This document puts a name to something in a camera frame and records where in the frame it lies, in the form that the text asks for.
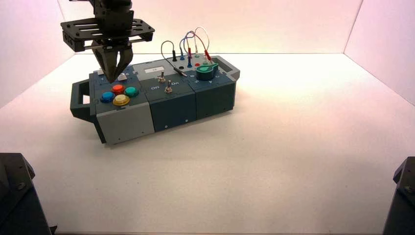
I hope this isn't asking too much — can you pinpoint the red banana plug cable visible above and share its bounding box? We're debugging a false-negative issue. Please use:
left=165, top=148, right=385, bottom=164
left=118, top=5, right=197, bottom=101
left=185, top=31, right=213, bottom=62

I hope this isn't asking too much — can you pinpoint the black banana plug cable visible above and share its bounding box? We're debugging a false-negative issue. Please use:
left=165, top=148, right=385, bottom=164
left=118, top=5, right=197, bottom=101
left=161, top=40, right=188, bottom=77

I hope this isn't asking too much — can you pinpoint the yellow round push button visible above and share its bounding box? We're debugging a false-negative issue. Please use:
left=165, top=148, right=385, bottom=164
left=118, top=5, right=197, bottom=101
left=112, top=94, right=131, bottom=107

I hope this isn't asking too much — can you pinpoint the grey blue modular control box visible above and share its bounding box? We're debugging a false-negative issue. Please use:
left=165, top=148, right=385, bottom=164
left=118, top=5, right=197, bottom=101
left=69, top=55, right=241, bottom=145

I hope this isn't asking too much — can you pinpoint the white banana plug cable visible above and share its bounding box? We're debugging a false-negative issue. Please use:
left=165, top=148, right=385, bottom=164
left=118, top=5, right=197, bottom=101
left=193, top=26, right=210, bottom=64

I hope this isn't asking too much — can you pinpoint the blue banana plug cable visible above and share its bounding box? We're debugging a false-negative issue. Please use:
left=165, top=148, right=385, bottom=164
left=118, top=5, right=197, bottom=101
left=179, top=31, right=195, bottom=69

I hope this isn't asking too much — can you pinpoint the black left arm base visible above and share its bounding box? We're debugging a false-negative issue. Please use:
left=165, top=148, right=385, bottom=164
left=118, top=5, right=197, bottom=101
left=0, top=153, right=58, bottom=235

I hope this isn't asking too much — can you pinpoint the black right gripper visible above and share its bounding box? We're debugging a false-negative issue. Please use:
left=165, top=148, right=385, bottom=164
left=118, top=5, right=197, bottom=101
left=60, top=0, right=156, bottom=84

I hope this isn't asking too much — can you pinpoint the green rotary knob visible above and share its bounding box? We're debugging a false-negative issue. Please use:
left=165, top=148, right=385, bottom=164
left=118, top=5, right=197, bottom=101
left=195, top=63, right=219, bottom=81

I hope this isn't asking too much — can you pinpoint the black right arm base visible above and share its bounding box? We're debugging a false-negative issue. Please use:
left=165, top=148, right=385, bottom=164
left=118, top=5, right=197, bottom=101
left=382, top=156, right=415, bottom=235

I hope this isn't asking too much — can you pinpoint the blue round push button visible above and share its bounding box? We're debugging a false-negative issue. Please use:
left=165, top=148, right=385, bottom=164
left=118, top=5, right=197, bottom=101
left=99, top=91, right=116, bottom=104

